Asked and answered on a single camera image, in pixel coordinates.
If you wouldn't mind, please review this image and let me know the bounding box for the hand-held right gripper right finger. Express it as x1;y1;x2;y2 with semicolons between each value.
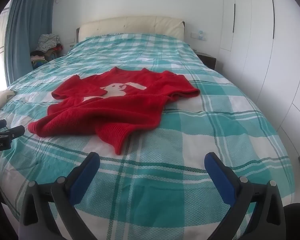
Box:
204;152;284;240

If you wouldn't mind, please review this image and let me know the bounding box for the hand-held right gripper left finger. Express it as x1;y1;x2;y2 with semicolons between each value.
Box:
19;152;100;240

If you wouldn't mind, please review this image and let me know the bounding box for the red knitted sweater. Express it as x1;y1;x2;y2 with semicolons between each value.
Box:
27;67;200;155

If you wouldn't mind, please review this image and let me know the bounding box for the pile of clothes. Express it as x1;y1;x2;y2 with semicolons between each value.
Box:
30;33;64;69

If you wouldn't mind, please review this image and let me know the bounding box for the beige cushion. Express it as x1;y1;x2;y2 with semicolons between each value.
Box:
0;89;17;110

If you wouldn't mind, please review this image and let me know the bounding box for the bed with teal plaid cover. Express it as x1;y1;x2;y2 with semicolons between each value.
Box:
0;34;297;240

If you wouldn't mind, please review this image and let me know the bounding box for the blue curtain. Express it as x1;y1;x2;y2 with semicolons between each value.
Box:
5;0;53;88

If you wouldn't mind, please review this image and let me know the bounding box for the dark wooden nightstand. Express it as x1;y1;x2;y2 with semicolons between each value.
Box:
195;51;224;72

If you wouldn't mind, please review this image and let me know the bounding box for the white wardrobe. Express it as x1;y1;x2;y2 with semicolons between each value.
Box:
219;0;300;175

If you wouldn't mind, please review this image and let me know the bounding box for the cream padded headboard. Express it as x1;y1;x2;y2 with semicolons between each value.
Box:
76;16;186;46

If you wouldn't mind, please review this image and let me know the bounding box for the white wall switch panel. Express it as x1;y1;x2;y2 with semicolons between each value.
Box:
191;31;207;40

